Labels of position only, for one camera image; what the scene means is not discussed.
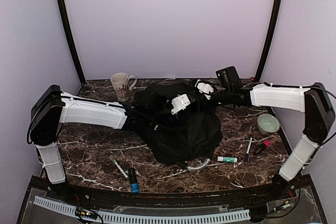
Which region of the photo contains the black frame post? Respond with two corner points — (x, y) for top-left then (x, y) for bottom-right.
(57, 0), (86, 85)
(254, 0), (281, 82)

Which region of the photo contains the pink black highlighter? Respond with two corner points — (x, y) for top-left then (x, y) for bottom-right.
(254, 140), (270, 156)

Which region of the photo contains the black marker blue cap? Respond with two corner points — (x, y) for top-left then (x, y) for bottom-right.
(128, 167), (140, 194)

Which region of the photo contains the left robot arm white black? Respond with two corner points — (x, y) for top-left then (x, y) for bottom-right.
(27, 84), (171, 185)

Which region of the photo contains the black student bag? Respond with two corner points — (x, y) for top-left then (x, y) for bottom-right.
(131, 82), (223, 167)

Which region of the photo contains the blue capped white pen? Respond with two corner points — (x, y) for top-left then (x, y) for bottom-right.
(244, 136), (253, 162)

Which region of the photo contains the green white glue stick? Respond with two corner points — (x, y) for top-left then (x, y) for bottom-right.
(217, 156), (238, 163)

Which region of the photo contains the right black frame post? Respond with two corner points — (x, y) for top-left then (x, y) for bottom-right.
(254, 0), (281, 82)

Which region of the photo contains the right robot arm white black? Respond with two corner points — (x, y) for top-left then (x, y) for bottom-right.
(209, 66), (335, 182)

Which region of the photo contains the pale green bowl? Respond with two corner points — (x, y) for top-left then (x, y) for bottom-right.
(257, 114), (280, 134)

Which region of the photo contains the clear white pen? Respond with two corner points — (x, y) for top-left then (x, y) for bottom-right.
(109, 155), (129, 180)

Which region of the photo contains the left black frame post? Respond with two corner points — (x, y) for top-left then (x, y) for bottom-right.
(57, 0), (86, 85)

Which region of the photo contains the grey slotted cable duct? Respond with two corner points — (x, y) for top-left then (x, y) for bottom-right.
(33, 196), (250, 223)

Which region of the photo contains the cream printed mug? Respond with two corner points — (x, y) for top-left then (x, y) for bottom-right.
(110, 72), (137, 102)

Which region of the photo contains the small circuit board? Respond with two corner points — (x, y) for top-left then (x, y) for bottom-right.
(75, 207), (98, 220)

